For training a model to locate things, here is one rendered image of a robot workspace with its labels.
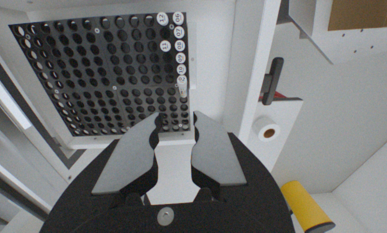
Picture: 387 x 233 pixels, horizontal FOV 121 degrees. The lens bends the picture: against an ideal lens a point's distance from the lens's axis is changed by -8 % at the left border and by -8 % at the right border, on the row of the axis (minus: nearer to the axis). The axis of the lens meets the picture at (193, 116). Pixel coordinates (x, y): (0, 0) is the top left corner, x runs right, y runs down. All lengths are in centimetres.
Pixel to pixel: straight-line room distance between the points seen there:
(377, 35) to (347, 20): 17
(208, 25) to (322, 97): 169
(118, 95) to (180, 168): 40
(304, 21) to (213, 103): 29
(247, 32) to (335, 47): 34
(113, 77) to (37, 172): 19
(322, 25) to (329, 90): 143
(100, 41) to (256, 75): 20
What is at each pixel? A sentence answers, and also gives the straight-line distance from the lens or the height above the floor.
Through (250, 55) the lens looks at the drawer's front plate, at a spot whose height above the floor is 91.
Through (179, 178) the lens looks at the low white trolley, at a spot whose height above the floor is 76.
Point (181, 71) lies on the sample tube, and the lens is 18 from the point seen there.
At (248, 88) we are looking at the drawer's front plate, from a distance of 19.
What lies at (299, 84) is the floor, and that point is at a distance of 157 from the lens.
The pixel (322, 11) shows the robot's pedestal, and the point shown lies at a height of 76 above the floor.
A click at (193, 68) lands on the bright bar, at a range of 24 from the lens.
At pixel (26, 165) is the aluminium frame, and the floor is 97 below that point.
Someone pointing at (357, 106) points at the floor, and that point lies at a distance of 232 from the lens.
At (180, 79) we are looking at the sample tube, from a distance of 16.
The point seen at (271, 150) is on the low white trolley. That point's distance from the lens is 58.
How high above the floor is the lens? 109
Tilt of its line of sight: 59 degrees down
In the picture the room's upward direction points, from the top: 173 degrees clockwise
